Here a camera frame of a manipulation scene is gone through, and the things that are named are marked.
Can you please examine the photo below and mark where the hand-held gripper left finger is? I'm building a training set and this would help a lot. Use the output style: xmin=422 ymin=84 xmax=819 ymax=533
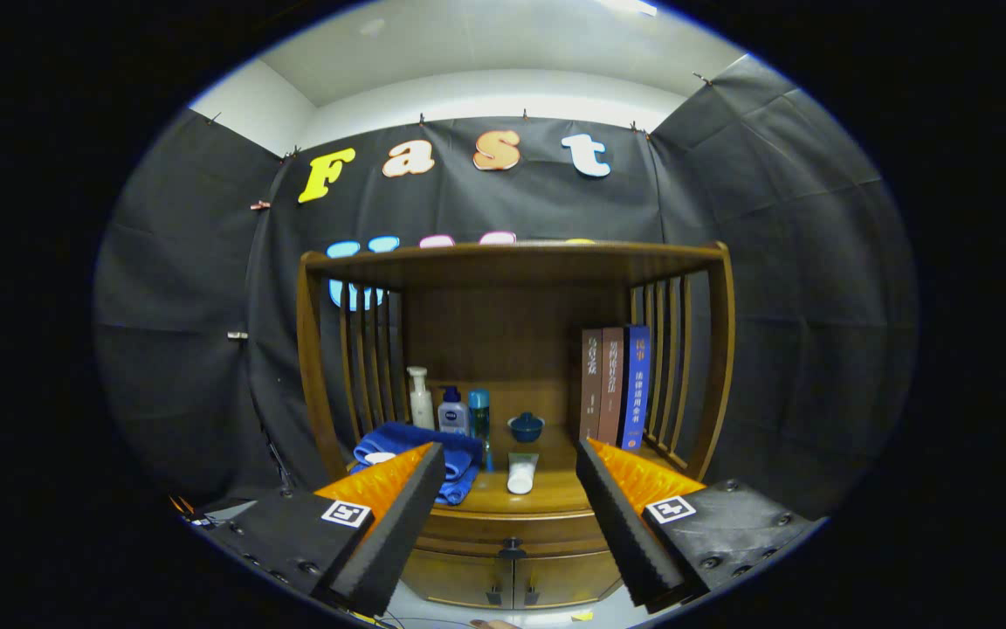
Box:
xmin=204 ymin=441 xmax=447 ymax=617

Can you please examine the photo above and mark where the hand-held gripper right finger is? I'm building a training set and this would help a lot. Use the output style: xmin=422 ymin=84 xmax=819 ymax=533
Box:
xmin=575 ymin=437 xmax=823 ymax=614

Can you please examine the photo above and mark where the wooden drawer with black knob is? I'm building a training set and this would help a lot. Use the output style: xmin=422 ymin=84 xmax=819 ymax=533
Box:
xmin=420 ymin=508 xmax=613 ymax=557

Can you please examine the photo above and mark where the white tube with green label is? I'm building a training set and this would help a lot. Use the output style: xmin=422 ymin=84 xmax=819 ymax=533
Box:
xmin=506 ymin=452 xmax=540 ymax=495

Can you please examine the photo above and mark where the wooden cabinet door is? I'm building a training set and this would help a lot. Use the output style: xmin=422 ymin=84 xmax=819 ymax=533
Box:
xmin=512 ymin=555 xmax=624 ymax=610
xmin=400 ymin=549 xmax=514 ymax=610

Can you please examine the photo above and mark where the wooden countertop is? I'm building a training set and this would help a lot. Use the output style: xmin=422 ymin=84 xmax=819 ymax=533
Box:
xmin=350 ymin=424 xmax=687 ymax=516

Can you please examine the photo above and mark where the wooden cabinet with slatted sides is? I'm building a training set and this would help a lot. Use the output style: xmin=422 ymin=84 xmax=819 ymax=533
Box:
xmin=296 ymin=240 xmax=738 ymax=611

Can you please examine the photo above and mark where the folded blue towel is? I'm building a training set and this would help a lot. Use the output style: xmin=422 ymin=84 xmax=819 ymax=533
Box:
xmin=350 ymin=422 xmax=485 ymax=506

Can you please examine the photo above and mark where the white pump bottle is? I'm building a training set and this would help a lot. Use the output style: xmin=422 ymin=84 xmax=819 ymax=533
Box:
xmin=407 ymin=366 xmax=436 ymax=431

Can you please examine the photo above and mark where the white bottle with blue cap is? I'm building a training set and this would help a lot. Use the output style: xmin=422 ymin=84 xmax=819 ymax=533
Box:
xmin=438 ymin=386 xmax=470 ymax=436

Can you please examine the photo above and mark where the blue book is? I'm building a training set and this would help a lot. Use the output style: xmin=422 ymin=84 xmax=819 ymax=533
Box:
xmin=619 ymin=324 xmax=651 ymax=452

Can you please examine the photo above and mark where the reddish brown book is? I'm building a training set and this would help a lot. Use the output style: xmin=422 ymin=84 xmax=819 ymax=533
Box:
xmin=597 ymin=327 xmax=625 ymax=446

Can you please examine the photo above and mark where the teal translucent bottle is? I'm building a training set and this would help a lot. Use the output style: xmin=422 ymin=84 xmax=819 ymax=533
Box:
xmin=468 ymin=389 xmax=493 ymax=455

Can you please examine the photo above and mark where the dark brown book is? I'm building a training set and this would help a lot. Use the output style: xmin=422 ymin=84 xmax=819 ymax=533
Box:
xmin=579 ymin=328 xmax=603 ymax=440

